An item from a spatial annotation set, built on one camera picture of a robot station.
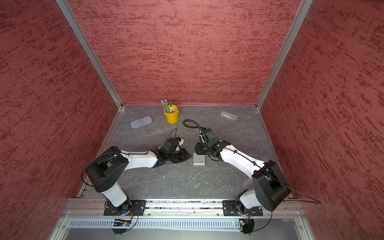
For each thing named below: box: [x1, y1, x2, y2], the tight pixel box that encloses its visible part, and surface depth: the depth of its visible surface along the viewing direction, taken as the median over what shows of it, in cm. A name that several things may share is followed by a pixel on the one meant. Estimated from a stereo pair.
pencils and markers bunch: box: [160, 99, 175, 114], surface depth 105 cm
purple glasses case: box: [130, 116, 153, 129], surface depth 109 cm
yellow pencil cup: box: [163, 104, 180, 124], surface depth 109 cm
